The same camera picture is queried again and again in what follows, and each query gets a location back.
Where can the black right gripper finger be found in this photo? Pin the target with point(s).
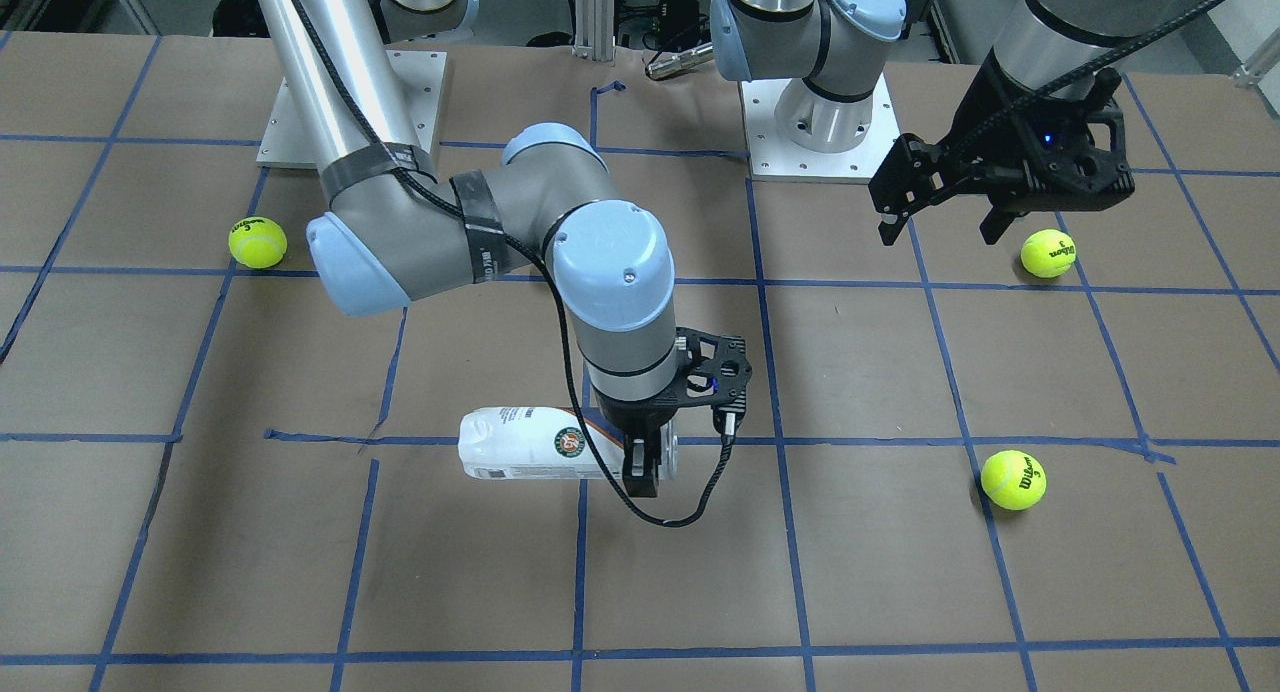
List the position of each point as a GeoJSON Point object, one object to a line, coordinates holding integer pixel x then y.
{"type": "Point", "coordinates": [640, 467]}

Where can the front Wilson tennis ball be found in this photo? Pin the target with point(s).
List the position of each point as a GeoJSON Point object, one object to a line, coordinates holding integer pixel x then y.
{"type": "Point", "coordinates": [1013, 479]}

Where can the silver cylinder tool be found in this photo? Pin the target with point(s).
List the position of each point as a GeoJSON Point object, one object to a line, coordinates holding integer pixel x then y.
{"type": "Point", "coordinates": [664, 66]}

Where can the black electronics box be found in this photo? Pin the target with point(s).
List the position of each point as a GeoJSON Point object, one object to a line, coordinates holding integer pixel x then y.
{"type": "Point", "coordinates": [675, 25]}

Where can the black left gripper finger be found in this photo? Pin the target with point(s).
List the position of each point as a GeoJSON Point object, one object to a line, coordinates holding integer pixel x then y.
{"type": "Point", "coordinates": [908, 180]}
{"type": "Point", "coordinates": [997, 221]}

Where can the white tennis ball can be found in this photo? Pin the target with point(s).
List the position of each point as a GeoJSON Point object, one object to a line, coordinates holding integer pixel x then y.
{"type": "Point", "coordinates": [525, 444]}

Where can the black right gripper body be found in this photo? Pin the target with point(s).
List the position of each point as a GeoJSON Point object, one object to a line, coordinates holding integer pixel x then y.
{"type": "Point", "coordinates": [632, 418]}

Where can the aluminium frame post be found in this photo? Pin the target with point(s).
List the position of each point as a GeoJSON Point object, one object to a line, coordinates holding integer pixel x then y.
{"type": "Point", "coordinates": [594, 37]}

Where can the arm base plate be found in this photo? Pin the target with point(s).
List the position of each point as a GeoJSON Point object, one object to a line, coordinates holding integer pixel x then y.
{"type": "Point", "coordinates": [420, 102]}
{"type": "Point", "coordinates": [794, 135]}

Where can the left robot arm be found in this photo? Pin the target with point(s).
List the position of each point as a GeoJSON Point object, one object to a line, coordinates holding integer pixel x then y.
{"type": "Point", "coordinates": [838, 48]}

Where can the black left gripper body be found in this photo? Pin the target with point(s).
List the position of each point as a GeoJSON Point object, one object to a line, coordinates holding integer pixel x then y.
{"type": "Point", "coordinates": [985, 122]}

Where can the tennis ball near base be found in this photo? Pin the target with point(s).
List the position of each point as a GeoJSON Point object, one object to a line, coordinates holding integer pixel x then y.
{"type": "Point", "coordinates": [257, 243]}

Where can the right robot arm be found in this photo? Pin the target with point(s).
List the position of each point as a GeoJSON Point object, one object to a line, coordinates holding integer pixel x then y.
{"type": "Point", "coordinates": [394, 233]}

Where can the tennis ball under left gripper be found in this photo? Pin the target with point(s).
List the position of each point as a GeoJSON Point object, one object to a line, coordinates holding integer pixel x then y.
{"type": "Point", "coordinates": [1048, 253]}

